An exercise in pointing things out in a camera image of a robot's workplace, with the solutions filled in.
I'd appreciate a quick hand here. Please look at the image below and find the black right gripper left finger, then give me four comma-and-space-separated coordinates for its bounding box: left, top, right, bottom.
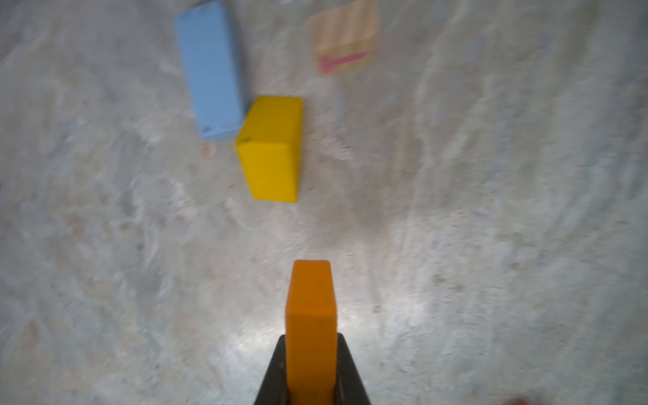
254, 335, 289, 405

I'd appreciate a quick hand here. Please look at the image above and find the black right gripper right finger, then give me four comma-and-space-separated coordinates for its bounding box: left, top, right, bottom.
334, 333, 371, 405

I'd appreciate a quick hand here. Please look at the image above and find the orange supermarket wooden block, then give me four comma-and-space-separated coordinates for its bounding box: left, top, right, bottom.
285, 260, 338, 404

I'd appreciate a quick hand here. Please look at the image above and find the yellow wooden cube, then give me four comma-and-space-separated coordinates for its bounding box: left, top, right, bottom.
236, 96, 304, 203

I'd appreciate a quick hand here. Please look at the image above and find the light blue wooden block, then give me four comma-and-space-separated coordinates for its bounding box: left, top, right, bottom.
174, 1, 250, 141

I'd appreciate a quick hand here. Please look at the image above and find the natural wood block pink mark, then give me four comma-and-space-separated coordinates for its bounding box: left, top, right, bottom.
307, 1, 381, 77

